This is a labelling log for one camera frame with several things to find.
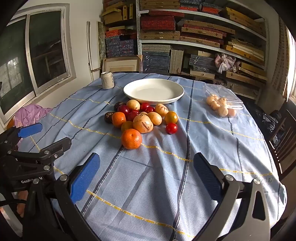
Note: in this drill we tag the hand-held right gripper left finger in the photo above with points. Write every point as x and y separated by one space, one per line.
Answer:
85 178

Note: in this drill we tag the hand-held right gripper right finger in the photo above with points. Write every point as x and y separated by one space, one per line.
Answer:
205 176

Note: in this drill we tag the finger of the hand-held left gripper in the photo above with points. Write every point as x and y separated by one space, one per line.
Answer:
57 146
30 130

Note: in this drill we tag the dark brown passion fruit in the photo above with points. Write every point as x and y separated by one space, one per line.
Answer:
109 117

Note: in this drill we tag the orange mandarin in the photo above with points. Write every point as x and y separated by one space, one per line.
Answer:
131 138
118 119

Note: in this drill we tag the yellow-orange tomato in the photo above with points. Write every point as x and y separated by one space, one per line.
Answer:
171 117
126 126

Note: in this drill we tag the dark red plum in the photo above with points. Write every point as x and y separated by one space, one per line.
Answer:
133 115
123 109

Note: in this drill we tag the large spotted tan apple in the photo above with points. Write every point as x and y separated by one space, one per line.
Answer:
143 123

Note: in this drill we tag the spotted tan loquat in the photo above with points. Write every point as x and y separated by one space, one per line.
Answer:
161 109

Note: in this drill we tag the white plate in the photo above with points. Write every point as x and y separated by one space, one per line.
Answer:
152 91

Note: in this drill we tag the person's left forearm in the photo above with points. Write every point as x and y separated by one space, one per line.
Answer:
20 209

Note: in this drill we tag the pink printed cloth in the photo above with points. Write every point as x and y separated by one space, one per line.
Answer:
32 114

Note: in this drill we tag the orange round object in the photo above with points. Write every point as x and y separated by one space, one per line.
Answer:
10 124

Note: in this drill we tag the blue checked tablecloth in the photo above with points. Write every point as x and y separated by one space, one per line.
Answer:
161 173

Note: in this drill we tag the pile of pale loquats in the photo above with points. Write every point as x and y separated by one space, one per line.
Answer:
223 110

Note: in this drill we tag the white drink can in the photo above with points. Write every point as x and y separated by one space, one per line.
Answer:
107 81

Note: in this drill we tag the dark jacket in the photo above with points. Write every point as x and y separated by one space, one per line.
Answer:
266 120

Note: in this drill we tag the dark wooden chair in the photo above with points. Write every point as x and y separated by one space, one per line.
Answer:
283 143

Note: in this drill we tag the aluminium sliding window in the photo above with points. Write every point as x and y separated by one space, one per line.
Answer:
46 46

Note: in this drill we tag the clear plastic clamshell box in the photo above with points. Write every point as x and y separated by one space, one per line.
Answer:
222 90

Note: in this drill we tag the white wooden strip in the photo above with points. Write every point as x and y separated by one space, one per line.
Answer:
88 46

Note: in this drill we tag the open cardboard box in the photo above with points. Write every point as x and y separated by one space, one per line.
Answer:
121 57

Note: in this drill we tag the green marbled panel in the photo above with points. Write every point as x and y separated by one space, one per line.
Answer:
101 44

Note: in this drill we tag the crumpled pink cloth bundle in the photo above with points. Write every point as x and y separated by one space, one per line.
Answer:
225 62

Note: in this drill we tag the tall pile of assorted boxes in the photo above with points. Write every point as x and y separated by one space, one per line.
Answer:
118 46

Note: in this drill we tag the upright tan woven box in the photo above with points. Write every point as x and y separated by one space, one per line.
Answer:
177 61

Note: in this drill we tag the stack of blue patterned boxes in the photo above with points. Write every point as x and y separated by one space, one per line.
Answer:
155 61

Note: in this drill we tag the stack of yellow wooden boxes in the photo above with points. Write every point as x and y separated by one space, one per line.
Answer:
245 49

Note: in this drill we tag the bright curtained window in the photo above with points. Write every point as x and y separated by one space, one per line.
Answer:
292 69

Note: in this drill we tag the white metal shelf rack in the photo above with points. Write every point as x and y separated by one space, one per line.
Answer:
138 34

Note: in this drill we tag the beige checked curtain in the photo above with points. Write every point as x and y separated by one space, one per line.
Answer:
281 60

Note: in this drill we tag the stack of tan woven boxes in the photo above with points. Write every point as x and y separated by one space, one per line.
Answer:
159 36

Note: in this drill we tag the stack of red patterned boxes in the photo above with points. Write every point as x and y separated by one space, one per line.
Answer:
157 23

